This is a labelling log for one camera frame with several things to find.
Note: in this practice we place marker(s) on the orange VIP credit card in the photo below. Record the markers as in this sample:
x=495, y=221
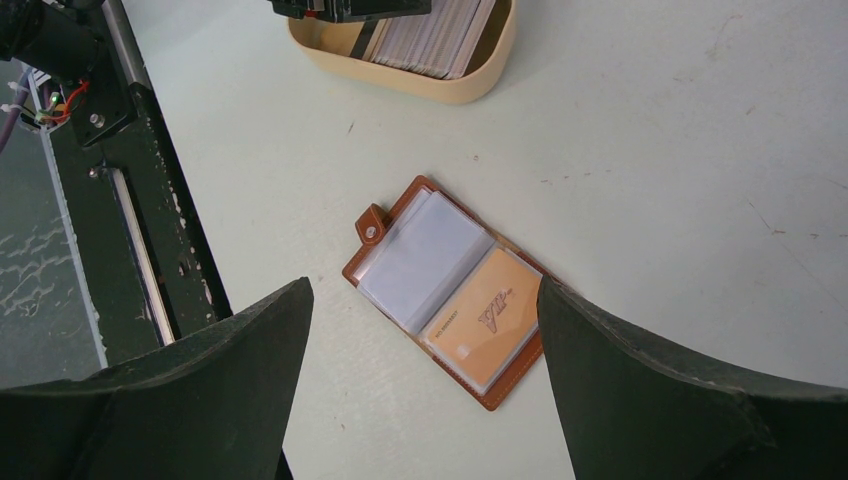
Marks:
x=488, y=320

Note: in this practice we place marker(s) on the beige oval card tray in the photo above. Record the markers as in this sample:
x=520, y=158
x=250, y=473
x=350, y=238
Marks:
x=329, y=46

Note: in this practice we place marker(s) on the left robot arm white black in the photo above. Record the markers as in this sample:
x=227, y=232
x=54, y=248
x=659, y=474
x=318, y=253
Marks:
x=67, y=39

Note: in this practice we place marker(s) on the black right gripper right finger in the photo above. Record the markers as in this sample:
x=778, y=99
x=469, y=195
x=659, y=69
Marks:
x=635, y=405

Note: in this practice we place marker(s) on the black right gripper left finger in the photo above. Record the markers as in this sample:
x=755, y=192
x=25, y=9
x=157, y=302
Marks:
x=213, y=405

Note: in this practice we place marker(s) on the brown leather card holder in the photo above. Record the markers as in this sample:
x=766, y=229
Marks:
x=414, y=256

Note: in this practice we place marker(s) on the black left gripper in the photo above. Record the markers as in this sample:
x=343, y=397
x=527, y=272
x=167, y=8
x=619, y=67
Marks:
x=350, y=11

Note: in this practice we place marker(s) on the stack of credit cards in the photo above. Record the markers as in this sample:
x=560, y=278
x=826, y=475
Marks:
x=440, y=44

